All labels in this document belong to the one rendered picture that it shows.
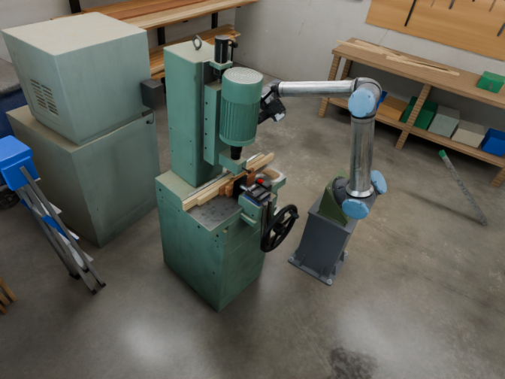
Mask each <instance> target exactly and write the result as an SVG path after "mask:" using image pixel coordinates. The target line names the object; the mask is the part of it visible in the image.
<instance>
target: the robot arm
mask: <svg viewBox="0 0 505 379"><path fill-rule="evenodd" d="M274 84H276V85H277V86H278V90H277V92H273V93H271V94H270V95H269V96H268V97H267V98H266V99H265V100H264V101H263V102H262V103H261V104H260V108H261V109H262V110H263V111H262V112H261V113H259V119H258V125H259V124H261V123H263V122H264V121H266V120H267V119H269V118H272V119H273V120H274V122H275V123H278V122H279V121H280V120H282V119H283V118H284V117H285V115H286V109H285V107H284V105H283V103H282V102H281V101H280V99H279V98H283V97H287V98H349V101H348V108H349V111H350V112H351V141H350V170H349V179H348V178H341V179H339V180H337V181H336V183H335V185H334V191H335V195H336V197H337V200H338V201H339V203H341V204H342V209H343V212H344V213H345V214H346V215H347V216H349V217H351V218H353V219H356V220H360V219H364V218H365V217H366V216H367V215H368V214H369V213H370V210H371V208H372V206H373V204H374V202H375V200H376V198H377V196H378V195H381V194H383V193H385V192H386V190H387V186H386V181H385V179H384V177H383V176H382V174H381V173H380V172H379V171H377V170H374V171H371V167H372V156H373V135H374V124H375V116H376V104H377V102H378V101H379V100H380V98H381V95H382V88H381V86H380V85H379V84H378V83H377V82H376V81H375V80H373V79H370V78H367V77H357V78H356V79H354V80H338V81H301V82H283V81H280V80H272V81H271V82H269V83H268V84H267V85H265V86H263V87H262V97H261V100H262V99H263V98H264V97H265V96H266V95H267V94H268V93H269V92H270V90H271V86H272V85H274ZM278 99H279V100H278Z"/></svg>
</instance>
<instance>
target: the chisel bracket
mask: <svg viewBox="0 0 505 379"><path fill-rule="evenodd" d="M246 161H247V160H246V159H244V158H243V157H242V156H240V159H239V160H233V159H232V158H231V150H230V149H229V148H227V149H225V150H223V151H222V152H220V153H219V164H220V165H222V166H223V167H225V168H227V169H228V170H229V171H231V172H232V173H234V174H236V175H239V174H240V173H242V172H244V171H245V170H243V169H242V167H244V168H246Z"/></svg>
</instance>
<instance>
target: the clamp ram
mask: <svg viewBox="0 0 505 379"><path fill-rule="evenodd" d="M246 181H247V174H245V175H243V176H242V177H239V178H238V179H237V180H235V181H234V186H233V195H234V196H235V195H236V194H238V193H239V192H240V191H242V190H244V191H245V190H247V189H249V187H247V186H246Z"/></svg>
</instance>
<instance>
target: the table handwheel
mask: <svg viewBox="0 0 505 379"><path fill-rule="evenodd" d="M290 210H292V211H294V212H295V213H298V209H297V207H296V206H295V205H287V206H285V207H284V208H282V209H281V210H280V211H279V212H278V213H277V214H276V215H275V216H274V218H273V219H271V221H270V222H268V221H267V220H266V223H267V225H268V226H267V228H266V229H265V231H264V233H263V236H262V239H261V243H260V248H261V250H262V251H263V252H265V253H268V252H271V251H272V250H274V249H275V248H276V247H278V246H279V245H280V244H281V243H282V242H283V240H284V239H285V238H286V236H287V235H288V234H289V232H290V231H291V229H292V227H293V225H294V223H295V221H296V219H295V218H294V217H293V216H292V215H291V216H290V217H289V218H288V219H287V220H286V221H284V222H283V223H281V222H277V221H278V220H279V219H280V218H281V217H282V216H283V215H284V214H285V213H286V212H288V211H290ZM288 222H289V224H288V226H287V227H286V224H287V223H288ZM272 229H273V232H275V233H276V234H275V236H274V239H273V241H272V242H271V245H270V246H269V247H266V241H267V239H268V236H269V234H270V232H271V230H272ZM278 235H280V237H279V238H278V239H277V237H278Z"/></svg>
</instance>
